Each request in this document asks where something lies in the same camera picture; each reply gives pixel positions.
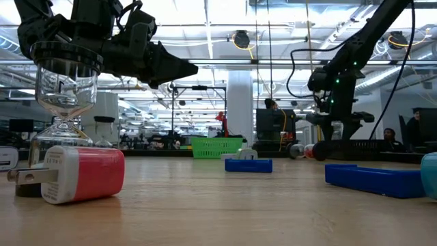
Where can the black capped hourglass white sand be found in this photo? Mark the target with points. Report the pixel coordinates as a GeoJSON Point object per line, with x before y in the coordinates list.
{"type": "Point", "coordinates": [65, 89]}

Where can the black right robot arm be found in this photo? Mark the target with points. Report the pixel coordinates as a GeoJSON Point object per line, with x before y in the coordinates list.
{"type": "Point", "coordinates": [358, 44]}

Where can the black plastic basket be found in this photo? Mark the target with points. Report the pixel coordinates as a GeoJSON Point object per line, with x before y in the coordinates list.
{"type": "Point", "coordinates": [358, 148]}

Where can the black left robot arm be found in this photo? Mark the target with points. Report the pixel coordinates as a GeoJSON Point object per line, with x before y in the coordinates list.
{"type": "Point", "coordinates": [34, 30]}

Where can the blue wall charger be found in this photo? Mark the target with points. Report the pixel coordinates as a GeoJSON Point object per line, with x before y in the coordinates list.
{"type": "Point", "coordinates": [431, 174]}

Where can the person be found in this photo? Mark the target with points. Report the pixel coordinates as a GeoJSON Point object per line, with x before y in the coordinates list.
{"type": "Point", "coordinates": [270, 103]}
{"type": "Point", "coordinates": [389, 133]}
{"type": "Point", "coordinates": [413, 128]}

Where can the black monitor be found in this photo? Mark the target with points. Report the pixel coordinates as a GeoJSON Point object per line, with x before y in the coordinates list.
{"type": "Point", "coordinates": [20, 125]}
{"type": "Point", "coordinates": [428, 123]}

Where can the black aluminium table frame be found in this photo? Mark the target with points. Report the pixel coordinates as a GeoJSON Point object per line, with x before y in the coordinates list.
{"type": "Point", "coordinates": [153, 153]}

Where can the blue framed digital display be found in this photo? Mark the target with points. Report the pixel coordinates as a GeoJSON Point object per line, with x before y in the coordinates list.
{"type": "Point", "coordinates": [372, 181]}
{"type": "Point", "coordinates": [247, 165]}

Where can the red object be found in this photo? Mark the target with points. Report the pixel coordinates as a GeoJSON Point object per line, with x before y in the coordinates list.
{"type": "Point", "coordinates": [222, 118]}

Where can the black metal frame stand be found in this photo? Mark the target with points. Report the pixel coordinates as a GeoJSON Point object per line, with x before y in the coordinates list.
{"type": "Point", "coordinates": [199, 87]}

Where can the black equipment cart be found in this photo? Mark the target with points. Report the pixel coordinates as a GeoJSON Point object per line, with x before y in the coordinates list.
{"type": "Point", "coordinates": [274, 123]}

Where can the green plastic basket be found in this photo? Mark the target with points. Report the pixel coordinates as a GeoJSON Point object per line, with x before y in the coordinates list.
{"type": "Point", "coordinates": [215, 147]}

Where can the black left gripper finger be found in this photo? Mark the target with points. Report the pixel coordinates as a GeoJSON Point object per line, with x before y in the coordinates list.
{"type": "Point", "coordinates": [164, 68]}
{"type": "Point", "coordinates": [160, 86]}

